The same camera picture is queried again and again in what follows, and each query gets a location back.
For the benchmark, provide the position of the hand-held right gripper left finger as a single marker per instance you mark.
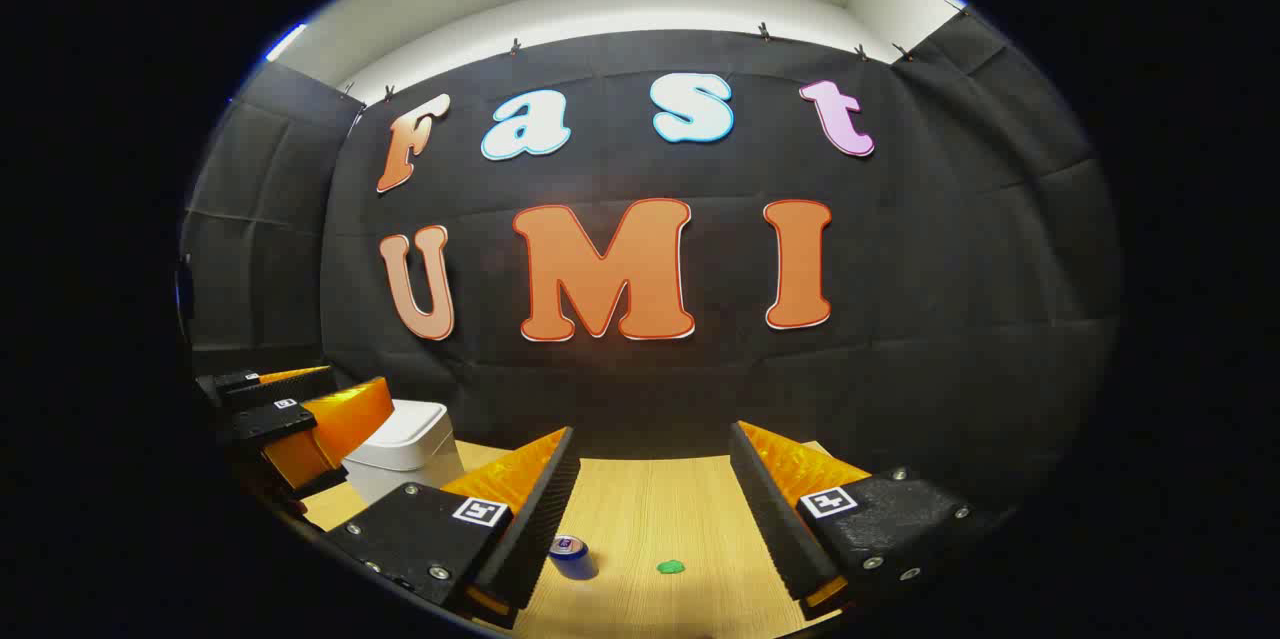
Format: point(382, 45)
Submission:
point(535, 519)

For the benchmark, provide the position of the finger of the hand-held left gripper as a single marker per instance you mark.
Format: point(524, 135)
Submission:
point(270, 389)
point(345, 419)

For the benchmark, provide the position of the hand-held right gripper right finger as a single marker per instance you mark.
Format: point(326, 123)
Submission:
point(770, 519)

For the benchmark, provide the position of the blue pop can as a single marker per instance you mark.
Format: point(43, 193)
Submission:
point(572, 561)

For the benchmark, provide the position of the white desktop garbage bin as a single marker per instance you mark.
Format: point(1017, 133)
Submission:
point(405, 439)

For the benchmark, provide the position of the green paper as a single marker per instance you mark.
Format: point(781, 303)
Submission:
point(671, 567)

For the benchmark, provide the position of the black backdrop cloth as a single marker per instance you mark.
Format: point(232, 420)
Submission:
point(600, 379)
point(1030, 249)
point(260, 249)

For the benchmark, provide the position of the white ceiling light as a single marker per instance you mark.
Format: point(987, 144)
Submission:
point(285, 42)

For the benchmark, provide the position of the row of black cloth clips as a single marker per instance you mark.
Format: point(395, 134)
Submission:
point(515, 47)

